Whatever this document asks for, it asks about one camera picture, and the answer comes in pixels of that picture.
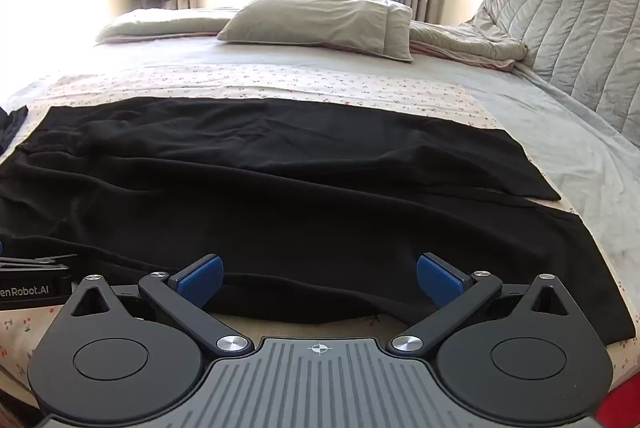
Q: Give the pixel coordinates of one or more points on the grey pillow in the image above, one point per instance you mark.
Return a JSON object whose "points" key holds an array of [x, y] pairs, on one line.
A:
{"points": [[320, 20]]}

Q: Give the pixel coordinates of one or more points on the black pants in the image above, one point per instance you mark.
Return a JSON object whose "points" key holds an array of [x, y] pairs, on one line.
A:
{"points": [[300, 183]]}

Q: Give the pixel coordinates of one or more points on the folded grey quilt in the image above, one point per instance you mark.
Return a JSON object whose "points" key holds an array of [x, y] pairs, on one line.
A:
{"points": [[165, 22]]}

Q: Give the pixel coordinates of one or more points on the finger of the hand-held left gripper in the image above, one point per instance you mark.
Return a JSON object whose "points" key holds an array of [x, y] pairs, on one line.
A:
{"points": [[35, 260]]}

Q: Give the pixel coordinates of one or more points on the red cloth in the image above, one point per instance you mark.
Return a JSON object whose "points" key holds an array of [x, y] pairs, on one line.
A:
{"points": [[620, 408]]}

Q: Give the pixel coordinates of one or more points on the crumpled grey blanket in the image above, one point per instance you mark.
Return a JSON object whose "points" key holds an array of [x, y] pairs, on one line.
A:
{"points": [[465, 45]]}

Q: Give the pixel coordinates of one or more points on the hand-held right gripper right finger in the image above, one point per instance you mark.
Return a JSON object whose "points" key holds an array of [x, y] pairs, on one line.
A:
{"points": [[440, 280]]}

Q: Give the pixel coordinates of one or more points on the cherry print bed sheet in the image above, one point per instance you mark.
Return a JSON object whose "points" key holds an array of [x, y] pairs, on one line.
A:
{"points": [[250, 80]]}

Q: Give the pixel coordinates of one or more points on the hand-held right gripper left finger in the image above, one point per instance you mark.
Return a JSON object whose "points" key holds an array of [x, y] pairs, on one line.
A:
{"points": [[200, 280]]}

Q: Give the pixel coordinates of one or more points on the grey quilted headboard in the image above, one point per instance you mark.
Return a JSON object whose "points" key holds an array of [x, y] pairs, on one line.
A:
{"points": [[575, 22]]}

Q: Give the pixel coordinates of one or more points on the folded thin black garment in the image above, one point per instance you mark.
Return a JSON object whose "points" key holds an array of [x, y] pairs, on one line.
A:
{"points": [[11, 127]]}

